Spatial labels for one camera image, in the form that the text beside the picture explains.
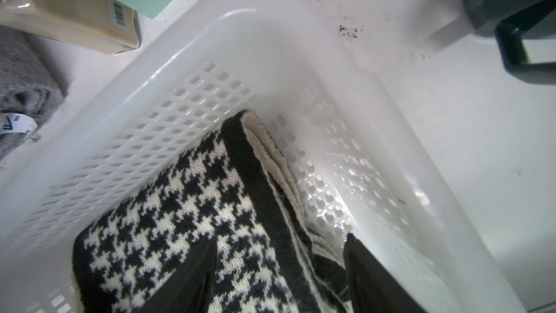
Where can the tan wrapped box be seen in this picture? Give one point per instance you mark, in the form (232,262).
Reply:
(105,26)

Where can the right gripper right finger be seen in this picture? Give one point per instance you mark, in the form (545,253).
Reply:
(372,288)

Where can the white plastic basket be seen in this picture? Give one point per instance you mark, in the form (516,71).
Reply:
(355,161)

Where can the dark green mug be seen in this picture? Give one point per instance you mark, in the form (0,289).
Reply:
(508,21)

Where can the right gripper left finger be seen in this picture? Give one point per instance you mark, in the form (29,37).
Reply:
(189,288)

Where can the grey folded scarf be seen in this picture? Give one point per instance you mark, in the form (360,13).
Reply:
(29,94)

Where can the black white houndstooth scarf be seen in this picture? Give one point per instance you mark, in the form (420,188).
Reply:
(232,191)

